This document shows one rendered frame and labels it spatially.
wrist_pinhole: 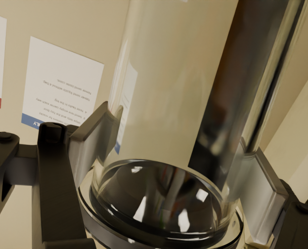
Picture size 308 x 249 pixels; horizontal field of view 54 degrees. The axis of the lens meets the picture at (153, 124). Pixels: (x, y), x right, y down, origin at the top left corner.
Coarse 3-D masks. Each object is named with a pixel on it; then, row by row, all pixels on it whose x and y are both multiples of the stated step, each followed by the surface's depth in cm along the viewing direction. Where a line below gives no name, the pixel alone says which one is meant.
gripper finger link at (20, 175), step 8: (72, 128) 17; (24, 144) 14; (24, 152) 13; (32, 152) 13; (16, 160) 13; (24, 160) 13; (32, 160) 13; (8, 168) 13; (16, 168) 13; (24, 168) 13; (32, 168) 13; (8, 176) 13; (16, 176) 13; (24, 176) 13; (32, 176) 13; (8, 184) 13; (16, 184) 13; (24, 184) 13; (32, 184) 13
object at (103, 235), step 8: (88, 216) 16; (88, 224) 16; (96, 224) 15; (96, 232) 16; (104, 232) 15; (104, 240) 15; (112, 240) 15; (120, 240) 15; (112, 248) 15; (120, 248) 15; (128, 248) 15; (136, 248) 15; (232, 248) 17
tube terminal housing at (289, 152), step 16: (304, 96) 37; (288, 112) 40; (304, 112) 35; (288, 128) 38; (304, 128) 34; (272, 144) 41; (288, 144) 36; (304, 144) 32; (272, 160) 39; (288, 160) 34; (304, 160) 31; (288, 176) 33; (304, 176) 32; (304, 192) 33; (240, 208) 44; (240, 240) 39; (272, 240) 36
